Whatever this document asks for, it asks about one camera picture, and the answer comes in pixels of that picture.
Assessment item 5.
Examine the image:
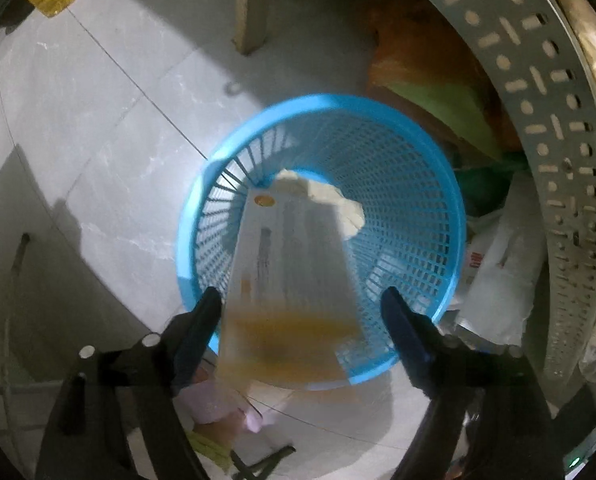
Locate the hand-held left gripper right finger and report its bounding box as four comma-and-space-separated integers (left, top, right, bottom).
380, 286, 564, 480

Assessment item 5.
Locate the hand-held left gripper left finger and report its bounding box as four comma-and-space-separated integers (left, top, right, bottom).
35, 286, 225, 480

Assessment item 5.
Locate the white and orange carton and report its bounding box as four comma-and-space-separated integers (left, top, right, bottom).
218, 182, 364, 391

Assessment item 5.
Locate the blue plastic mesh basket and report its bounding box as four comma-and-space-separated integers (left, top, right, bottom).
177, 92, 466, 392

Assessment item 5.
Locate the purple slipper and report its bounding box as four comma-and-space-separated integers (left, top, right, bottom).
178, 375, 264, 441

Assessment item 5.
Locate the white printed plastic bag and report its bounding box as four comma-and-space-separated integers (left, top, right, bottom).
448, 170, 549, 346

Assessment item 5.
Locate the dark metal stool leg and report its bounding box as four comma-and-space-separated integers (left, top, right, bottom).
228, 444, 296, 480

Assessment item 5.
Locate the green plastic bag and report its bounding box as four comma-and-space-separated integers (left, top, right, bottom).
385, 82, 504, 161

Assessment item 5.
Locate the orange plastic bag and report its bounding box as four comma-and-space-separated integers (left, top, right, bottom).
365, 0, 524, 151

